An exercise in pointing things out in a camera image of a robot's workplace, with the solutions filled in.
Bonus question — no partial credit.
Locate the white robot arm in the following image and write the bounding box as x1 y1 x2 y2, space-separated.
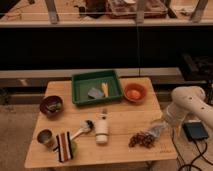
162 86 213 129

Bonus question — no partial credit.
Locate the green plastic tray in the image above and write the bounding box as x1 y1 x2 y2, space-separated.
72 70 123 106

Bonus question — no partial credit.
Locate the orange bowl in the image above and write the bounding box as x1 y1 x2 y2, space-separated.
124 83 147 103

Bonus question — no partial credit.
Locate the white bottle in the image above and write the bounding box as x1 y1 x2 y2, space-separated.
95 114 109 145

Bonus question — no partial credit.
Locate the white dish brush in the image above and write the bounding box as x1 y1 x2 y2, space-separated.
70 120 94 140

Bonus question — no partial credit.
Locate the wooden table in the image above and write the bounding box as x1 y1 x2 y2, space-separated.
34 78 177 167

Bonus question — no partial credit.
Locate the dark brown bowl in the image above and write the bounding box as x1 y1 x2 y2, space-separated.
39 96 63 117

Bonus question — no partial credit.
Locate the clear plastic bag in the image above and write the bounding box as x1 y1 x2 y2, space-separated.
148 121 167 138

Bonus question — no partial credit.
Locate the green sponge ball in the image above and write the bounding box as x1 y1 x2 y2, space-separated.
71 140 78 158

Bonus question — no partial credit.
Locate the bunch of brown grapes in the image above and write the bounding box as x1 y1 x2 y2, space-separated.
129 132 155 148

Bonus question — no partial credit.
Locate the striped cloth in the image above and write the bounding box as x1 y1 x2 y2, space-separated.
56 132 74 163

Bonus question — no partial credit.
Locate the metal cup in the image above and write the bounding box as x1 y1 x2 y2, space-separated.
37 129 54 148

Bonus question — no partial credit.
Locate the black pedal box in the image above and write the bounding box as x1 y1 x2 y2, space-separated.
183 122 209 141

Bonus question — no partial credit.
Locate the background shelf bench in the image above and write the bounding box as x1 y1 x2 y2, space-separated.
0 0 213 28

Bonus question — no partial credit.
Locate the black floor cable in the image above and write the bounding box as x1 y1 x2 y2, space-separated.
170 128 213 171

